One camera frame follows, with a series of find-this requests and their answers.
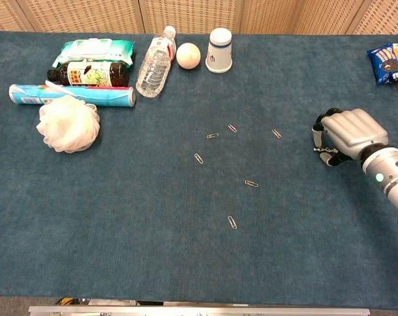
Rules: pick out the woven rattan folding screen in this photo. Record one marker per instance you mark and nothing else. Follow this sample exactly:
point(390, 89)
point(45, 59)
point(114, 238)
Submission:
point(192, 14)

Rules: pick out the blue plastic wrap roll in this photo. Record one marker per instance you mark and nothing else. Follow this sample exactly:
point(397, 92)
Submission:
point(113, 97)

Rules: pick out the yellow plastic part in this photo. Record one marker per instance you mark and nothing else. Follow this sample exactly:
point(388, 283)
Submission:
point(65, 301)

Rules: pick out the aluminium profile rail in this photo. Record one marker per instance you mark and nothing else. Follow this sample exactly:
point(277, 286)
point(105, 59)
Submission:
point(199, 311)

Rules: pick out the white mesh bath sponge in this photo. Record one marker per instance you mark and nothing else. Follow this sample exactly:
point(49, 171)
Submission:
point(68, 126)

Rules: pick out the blue cookie packet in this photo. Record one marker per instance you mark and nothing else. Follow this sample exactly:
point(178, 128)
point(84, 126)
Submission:
point(385, 62)

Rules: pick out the cream white ball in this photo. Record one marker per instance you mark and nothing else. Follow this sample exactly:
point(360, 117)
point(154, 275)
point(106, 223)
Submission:
point(188, 56)

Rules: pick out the dark brown sauce bottle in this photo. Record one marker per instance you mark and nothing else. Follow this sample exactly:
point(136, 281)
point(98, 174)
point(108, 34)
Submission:
point(118, 74)

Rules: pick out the clear plastic water bottle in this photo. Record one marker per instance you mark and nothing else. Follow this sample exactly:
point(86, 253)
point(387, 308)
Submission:
point(153, 69)

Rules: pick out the green white wet wipes pack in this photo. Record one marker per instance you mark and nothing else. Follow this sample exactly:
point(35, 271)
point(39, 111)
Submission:
point(93, 49)

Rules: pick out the teal felt table cloth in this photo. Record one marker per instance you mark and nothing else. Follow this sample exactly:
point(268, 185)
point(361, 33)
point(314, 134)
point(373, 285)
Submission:
point(153, 214)

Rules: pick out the silver beaded magnetic rod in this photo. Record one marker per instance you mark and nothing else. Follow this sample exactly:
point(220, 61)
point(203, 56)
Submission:
point(325, 150)

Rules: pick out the white paper cup blue print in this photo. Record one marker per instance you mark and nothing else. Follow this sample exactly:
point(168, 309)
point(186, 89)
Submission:
point(219, 52)

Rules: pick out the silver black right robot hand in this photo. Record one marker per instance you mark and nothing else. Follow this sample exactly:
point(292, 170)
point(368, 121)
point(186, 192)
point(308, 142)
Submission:
point(357, 131)

